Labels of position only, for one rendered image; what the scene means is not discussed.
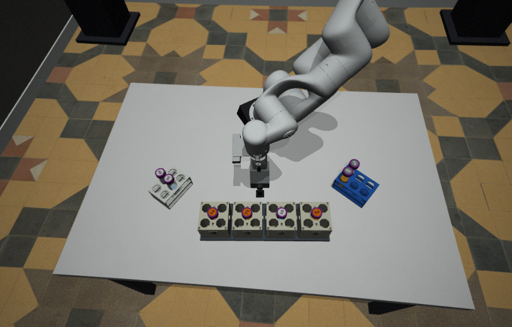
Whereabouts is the beige bucket adapter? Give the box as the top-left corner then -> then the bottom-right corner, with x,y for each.
232,202 -> 263,238
297,202 -> 333,239
265,202 -> 297,239
197,202 -> 232,238

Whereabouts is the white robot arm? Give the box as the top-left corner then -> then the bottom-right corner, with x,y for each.
232,0 -> 390,164

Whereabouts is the blue tube rack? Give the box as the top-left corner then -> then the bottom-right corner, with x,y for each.
332,170 -> 379,208

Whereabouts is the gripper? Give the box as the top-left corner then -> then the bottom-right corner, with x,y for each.
250,154 -> 267,172

